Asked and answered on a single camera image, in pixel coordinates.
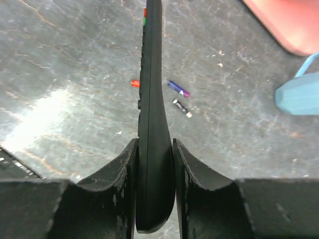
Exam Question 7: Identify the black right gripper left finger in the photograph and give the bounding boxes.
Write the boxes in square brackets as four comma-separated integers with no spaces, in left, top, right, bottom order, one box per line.
[0,139,138,239]

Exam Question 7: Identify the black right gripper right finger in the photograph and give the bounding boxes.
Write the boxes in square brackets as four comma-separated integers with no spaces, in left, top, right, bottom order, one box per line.
[172,139,319,239]

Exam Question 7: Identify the black remote control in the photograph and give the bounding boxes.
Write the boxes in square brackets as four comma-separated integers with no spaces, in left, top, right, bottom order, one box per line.
[136,0,175,234]

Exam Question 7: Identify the black white-tipped battery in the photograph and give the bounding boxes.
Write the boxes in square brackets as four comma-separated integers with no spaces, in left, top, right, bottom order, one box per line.
[172,99,192,118]

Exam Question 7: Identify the blue purple battery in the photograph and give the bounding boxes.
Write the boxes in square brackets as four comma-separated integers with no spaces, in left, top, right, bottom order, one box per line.
[167,81,190,98]

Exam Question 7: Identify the light blue mug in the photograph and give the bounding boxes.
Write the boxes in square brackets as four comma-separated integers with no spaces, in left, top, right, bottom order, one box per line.
[274,53,319,116]

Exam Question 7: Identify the pink three-tier shelf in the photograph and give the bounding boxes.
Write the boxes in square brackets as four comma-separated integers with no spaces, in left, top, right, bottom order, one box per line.
[243,0,319,56]

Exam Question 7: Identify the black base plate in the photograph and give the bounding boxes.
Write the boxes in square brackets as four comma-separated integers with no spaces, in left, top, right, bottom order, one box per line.
[0,147,41,179]

